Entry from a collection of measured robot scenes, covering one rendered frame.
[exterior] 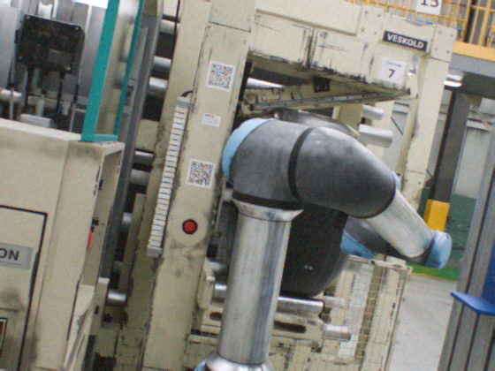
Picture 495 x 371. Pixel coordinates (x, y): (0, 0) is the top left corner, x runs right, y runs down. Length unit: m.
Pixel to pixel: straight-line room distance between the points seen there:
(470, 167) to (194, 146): 10.25
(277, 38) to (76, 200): 1.22
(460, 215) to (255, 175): 10.81
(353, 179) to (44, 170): 0.47
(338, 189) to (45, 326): 0.50
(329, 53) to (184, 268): 0.89
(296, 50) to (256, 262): 1.21
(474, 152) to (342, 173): 10.94
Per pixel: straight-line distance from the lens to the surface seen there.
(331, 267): 1.59
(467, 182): 11.67
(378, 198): 0.84
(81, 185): 0.91
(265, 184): 0.84
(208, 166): 1.65
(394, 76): 2.09
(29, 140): 0.92
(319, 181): 0.80
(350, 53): 2.04
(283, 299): 1.68
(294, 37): 1.99
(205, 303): 1.60
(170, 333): 1.74
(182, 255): 1.68
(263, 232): 0.87
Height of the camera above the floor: 1.30
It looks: 3 degrees down
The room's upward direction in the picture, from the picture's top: 12 degrees clockwise
